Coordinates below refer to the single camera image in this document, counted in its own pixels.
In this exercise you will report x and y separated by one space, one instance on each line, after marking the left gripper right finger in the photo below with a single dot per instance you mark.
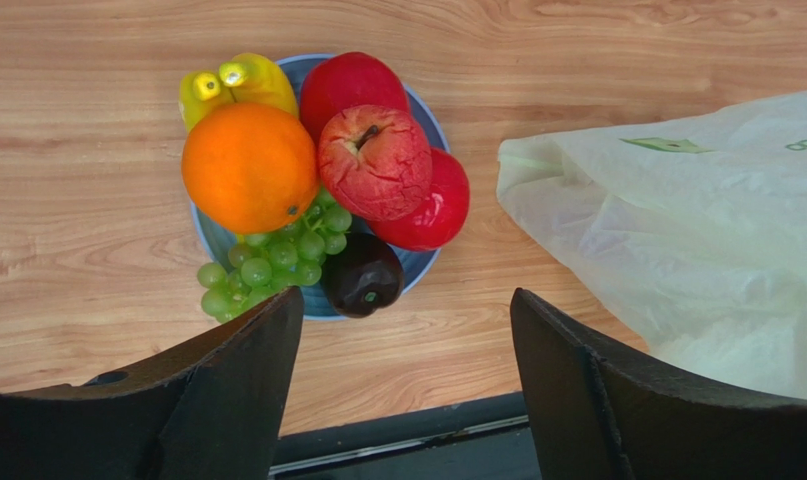
600 409

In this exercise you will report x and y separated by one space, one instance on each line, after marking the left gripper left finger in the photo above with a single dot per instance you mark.
208 408

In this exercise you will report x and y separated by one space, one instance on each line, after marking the pale green plastic bag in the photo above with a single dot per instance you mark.
692 232

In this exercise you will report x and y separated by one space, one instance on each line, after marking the orange fruit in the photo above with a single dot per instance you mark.
251 168

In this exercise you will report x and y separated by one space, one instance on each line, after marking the cracked red apple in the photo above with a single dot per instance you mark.
375 161

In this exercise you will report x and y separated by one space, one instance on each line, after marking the green grape bunch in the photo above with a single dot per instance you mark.
247 270

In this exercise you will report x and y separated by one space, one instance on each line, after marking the dark purple plum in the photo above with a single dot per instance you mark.
365 277

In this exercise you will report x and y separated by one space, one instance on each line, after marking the shiny red apple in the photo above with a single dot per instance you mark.
440 217
347 80

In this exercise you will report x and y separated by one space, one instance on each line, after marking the yellow banana left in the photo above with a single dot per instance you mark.
201 92

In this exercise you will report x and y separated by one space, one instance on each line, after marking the yellow banana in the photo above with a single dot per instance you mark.
255 78
201 92

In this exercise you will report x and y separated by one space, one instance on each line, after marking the yellow banana right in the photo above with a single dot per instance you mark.
255 78

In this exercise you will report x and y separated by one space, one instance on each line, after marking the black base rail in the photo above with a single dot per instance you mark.
487 438

